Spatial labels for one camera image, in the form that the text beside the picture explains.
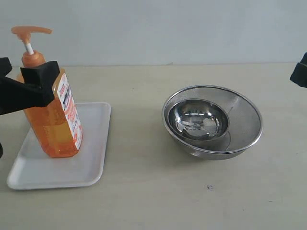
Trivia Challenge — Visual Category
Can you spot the white rectangular plastic tray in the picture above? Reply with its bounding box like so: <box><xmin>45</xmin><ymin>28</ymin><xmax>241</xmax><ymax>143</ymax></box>
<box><xmin>7</xmin><ymin>102</ymin><xmax>111</xmax><ymax>190</ymax></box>

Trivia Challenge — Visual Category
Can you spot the steel mesh strainer bowl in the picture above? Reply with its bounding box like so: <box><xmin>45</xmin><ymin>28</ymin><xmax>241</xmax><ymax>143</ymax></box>
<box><xmin>162</xmin><ymin>85</ymin><xmax>263</xmax><ymax>160</ymax></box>

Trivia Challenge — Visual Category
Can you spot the small shiny steel bowl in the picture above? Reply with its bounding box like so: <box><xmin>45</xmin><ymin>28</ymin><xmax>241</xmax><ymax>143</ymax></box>
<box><xmin>167</xmin><ymin>98</ymin><xmax>230</xmax><ymax>142</ymax></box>

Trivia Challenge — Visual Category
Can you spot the orange pump soap bottle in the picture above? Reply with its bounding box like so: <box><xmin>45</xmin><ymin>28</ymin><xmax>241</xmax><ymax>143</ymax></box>
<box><xmin>11</xmin><ymin>25</ymin><xmax>83</xmax><ymax>158</ymax></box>

